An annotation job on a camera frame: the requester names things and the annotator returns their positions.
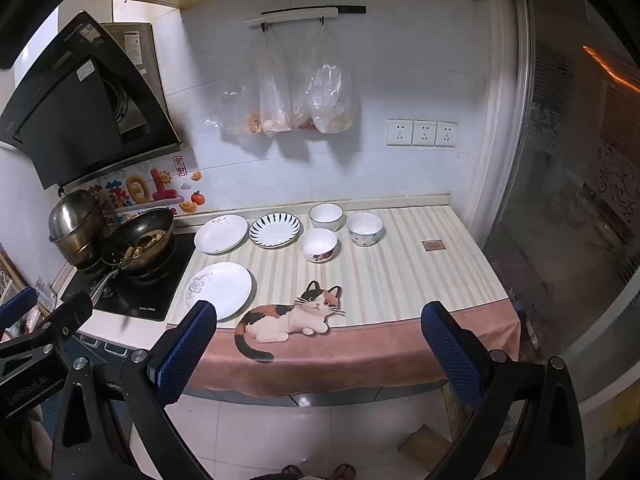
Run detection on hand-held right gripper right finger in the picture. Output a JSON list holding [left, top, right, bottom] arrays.
[[420, 301, 587, 480]]

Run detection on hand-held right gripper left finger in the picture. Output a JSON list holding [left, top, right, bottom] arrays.
[[50, 300, 218, 480]]

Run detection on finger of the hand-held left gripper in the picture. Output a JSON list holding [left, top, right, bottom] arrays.
[[0, 286, 39, 333], [0, 291, 94, 361]]

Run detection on large white floral plate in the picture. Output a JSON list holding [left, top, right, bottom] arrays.
[[185, 262, 254, 322]]

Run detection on small white floral plate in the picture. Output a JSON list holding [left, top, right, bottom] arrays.
[[194, 214, 249, 255]]

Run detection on white bowl with blue dots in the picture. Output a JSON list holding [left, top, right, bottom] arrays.
[[346, 211, 384, 247]]

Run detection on blue striped plate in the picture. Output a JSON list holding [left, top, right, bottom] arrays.
[[249, 213, 302, 249]]

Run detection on white bowl with red flowers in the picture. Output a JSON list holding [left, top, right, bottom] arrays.
[[298, 228, 338, 263]]

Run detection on plain white bowl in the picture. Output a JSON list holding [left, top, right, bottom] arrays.
[[308, 203, 344, 232]]

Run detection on black induction cooktop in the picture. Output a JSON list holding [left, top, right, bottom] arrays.
[[60, 232, 197, 322]]

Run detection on striped cat-print cloth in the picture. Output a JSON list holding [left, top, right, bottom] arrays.
[[165, 205, 522, 399]]

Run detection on stainless steel steamer pot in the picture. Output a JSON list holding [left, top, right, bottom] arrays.
[[47, 189, 109, 269]]

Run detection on cardboard box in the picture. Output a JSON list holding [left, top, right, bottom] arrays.
[[397, 424, 453, 472]]

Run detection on black wok with food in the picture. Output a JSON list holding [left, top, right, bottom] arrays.
[[89, 208, 177, 302]]

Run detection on black range hood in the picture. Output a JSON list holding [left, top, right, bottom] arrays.
[[0, 10, 187, 191]]

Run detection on clear plastic bag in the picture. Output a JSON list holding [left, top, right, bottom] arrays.
[[290, 25, 321, 132], [257, 25, 294, 138], [306, 62, 359, 135], [205, 27, 263, 137]]

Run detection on colourful wall stickers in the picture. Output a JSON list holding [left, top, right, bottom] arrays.
[[75, 155, 207, 222]]

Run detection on white wall socket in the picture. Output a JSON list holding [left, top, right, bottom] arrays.
[[386, 119, 413, 147], [435, 121, 458, 148], [412, 120, 437, 147]]

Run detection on wall hook rail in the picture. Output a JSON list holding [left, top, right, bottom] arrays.
[[245, 5, 367, 27]]

